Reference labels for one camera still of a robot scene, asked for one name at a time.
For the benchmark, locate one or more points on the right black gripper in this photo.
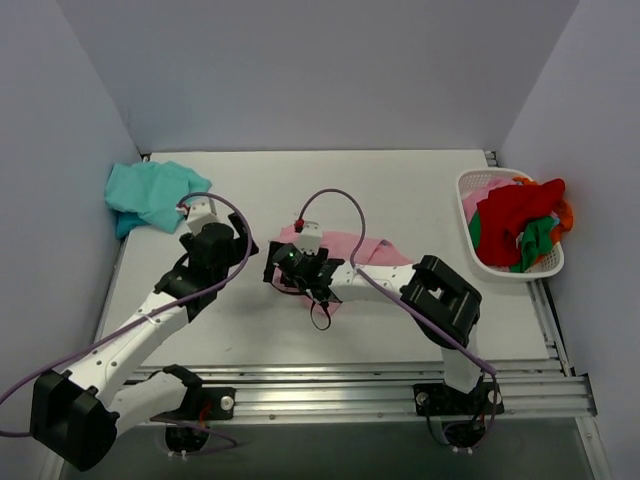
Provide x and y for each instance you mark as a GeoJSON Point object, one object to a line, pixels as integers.
{"type": "Point", "coordinates": [273, 263]}

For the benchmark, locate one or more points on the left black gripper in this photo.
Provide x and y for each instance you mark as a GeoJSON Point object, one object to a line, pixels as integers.
{"type": "Point", "coordinates": [235, 240]}

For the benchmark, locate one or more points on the pink t shirt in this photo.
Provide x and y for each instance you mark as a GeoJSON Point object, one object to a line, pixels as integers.
{"type": "Point", "coordinates": [373, 251]}
{"type": "Point", "coordinates": [470, 202]}

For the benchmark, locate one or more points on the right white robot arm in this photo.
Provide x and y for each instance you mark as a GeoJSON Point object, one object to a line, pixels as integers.
{"type": "Point", "coordinates": [444, 305]}

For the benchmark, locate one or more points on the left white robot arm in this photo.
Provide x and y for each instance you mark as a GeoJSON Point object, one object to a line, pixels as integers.
{"type": "Point", "coordinates": [80, 412]}

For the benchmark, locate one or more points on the teal t shirt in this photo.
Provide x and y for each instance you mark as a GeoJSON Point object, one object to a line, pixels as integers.
{"type": "Point", "coordinates": [147, 193]}

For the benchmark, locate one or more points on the pink t shirt in basket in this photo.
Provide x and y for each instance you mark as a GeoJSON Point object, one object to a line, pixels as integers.
{"type": "Point", "coordinates": [470, 202]}

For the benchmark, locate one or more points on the red t shirt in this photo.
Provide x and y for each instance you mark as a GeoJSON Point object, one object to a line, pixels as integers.
{"type": "Point", "coordinates": [497, 206]}

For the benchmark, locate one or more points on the green t shirt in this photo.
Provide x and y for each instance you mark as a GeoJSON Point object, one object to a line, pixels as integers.
{"type": "Point", "coordinates": [495, 246]}

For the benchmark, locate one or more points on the white plastic basket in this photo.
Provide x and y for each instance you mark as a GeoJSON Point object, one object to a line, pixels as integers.
{"type": "Point", "coordinates": [469, 181]}

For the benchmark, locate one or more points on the orange t shirt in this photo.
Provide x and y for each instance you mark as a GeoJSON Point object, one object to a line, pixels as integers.
{"type": "Point", "coordinates": [532, 200]}

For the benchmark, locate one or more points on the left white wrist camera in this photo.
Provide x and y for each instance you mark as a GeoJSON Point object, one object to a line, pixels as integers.
{"type": "Point", "coordinates": [199, 214]}

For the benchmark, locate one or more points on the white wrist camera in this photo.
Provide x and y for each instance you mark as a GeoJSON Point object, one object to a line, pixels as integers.
{"type": "Point", "coordinates": [199, 214]}
{"type": "Point", "coordinates": [309, 236]}

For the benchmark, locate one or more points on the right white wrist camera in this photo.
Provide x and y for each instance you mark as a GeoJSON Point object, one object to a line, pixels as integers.
{"type": "Point", "coordinates": [309, 236]}

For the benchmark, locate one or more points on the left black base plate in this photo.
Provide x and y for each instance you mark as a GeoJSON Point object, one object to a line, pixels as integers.
{"type": "Point", "coordinates": [215, 402]}

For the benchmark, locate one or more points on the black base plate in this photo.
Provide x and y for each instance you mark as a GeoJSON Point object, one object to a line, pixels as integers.
{"type": "Point", "coordinates": [438, 399]}
{"type": "Point", "coordinates": [215, 402]}

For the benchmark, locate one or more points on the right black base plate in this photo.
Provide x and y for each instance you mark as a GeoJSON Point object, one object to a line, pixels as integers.
{"type": "Point", "coordinates": [438, 399]}

